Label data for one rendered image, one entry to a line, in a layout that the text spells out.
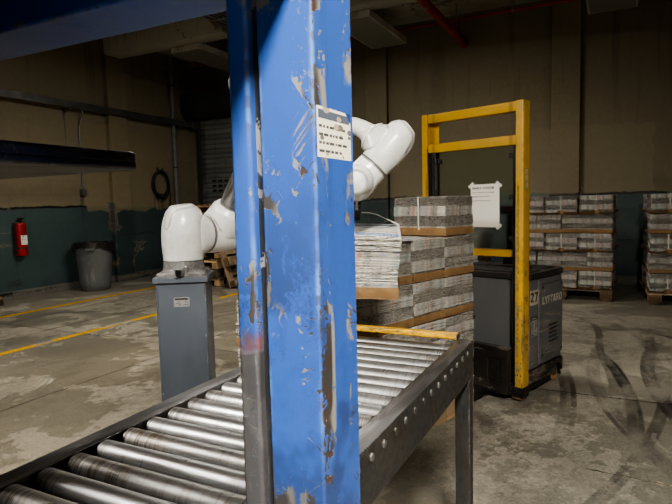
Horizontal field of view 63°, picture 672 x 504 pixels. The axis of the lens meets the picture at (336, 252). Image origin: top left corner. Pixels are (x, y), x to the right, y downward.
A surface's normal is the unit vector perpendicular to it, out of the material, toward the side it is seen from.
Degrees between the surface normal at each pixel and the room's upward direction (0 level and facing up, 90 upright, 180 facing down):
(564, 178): 90
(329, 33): 90
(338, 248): 90
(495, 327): 90
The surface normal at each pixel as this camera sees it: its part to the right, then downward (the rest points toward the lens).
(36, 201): 0.89, 0.02
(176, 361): 0.11, 0.08
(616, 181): -0.45, 0.09
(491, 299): -0.72, 0.07
